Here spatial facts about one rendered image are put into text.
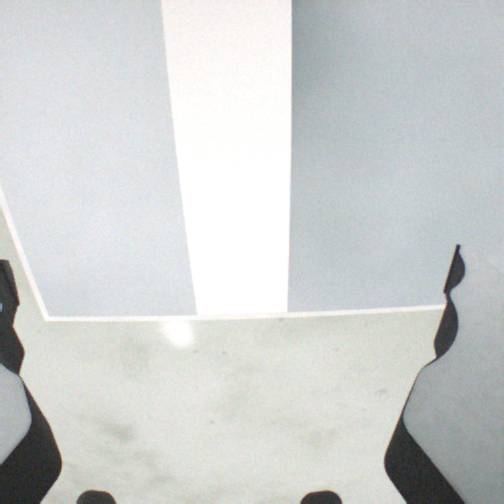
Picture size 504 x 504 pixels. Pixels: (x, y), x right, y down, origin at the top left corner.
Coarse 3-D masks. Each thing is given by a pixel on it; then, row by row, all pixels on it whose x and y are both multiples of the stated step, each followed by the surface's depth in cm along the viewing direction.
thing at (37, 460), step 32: (0, 288) 10; (0, 320) 8; (0, 352) 8; (0, 384) 7; (0, 416) 6; (32, 416) 6; (0, 448) 5; (32, 448) 6; (0, 480) 5; (32, 480) 6
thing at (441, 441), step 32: (480, 256) 10; (448, 288) 10; (480, 288) 8; (448, 320) 8; (480, 320) 8; (448, 352) 7; (480, 352) 7; (416, 384) 6; (448, 384) 6; (480, 384) 6; (416, 416) 6; (448, 416) 6; (480, 416) 6; (416, 448) 5; (448, 448) 5; (480, 448) 5; (416, 480) 6; (448, 480) 5; (480, 480) 5
